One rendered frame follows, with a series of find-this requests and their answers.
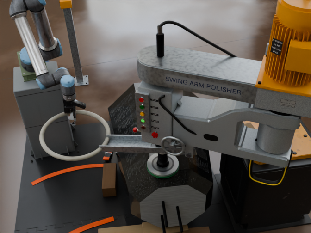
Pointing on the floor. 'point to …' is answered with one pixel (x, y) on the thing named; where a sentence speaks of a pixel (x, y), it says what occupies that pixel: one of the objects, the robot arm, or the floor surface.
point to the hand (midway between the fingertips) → (75, 118)
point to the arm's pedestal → (43, 114)
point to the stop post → (79, 81)
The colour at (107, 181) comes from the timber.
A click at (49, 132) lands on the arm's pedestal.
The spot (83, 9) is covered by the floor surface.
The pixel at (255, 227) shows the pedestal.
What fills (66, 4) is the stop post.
